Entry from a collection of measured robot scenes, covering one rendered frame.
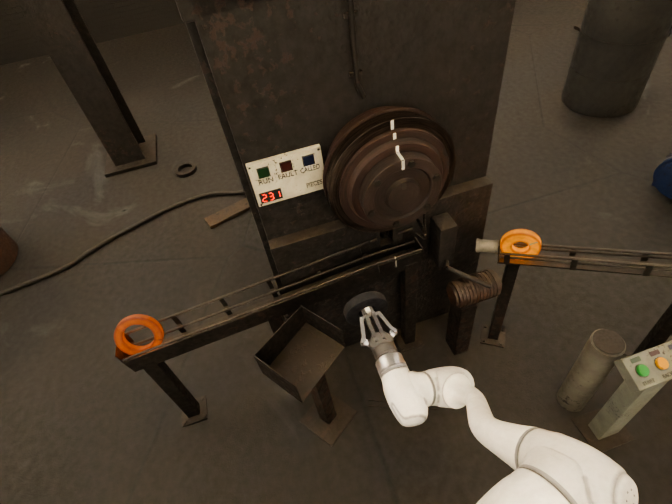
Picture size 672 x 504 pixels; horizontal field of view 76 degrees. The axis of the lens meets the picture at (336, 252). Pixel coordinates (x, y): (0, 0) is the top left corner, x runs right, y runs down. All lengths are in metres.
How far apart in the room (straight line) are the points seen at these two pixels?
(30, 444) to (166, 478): 0.79
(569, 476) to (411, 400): 0.54
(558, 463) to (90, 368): 2.48
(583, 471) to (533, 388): 1.50
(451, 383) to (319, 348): 0.57
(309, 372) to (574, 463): 1.02
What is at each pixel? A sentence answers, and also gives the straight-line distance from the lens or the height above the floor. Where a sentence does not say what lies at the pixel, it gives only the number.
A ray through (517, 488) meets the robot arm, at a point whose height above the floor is 1.25.
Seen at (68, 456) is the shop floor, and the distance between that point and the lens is 2.67.
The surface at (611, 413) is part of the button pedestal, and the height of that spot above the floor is 0.23.
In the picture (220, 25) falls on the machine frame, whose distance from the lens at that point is 1.32.
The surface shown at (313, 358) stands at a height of 0.60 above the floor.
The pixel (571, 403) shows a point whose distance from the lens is 2.29.
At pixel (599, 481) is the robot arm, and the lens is 0.87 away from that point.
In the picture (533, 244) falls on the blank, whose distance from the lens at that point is 1.89.
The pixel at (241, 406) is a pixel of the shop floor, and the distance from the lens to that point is 2.35.
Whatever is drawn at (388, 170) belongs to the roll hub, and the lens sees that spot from 1.37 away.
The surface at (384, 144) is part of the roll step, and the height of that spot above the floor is 1.28.
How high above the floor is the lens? 2.05
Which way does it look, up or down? 47 degrees down
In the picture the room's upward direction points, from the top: 10 degrees counter-clockwise
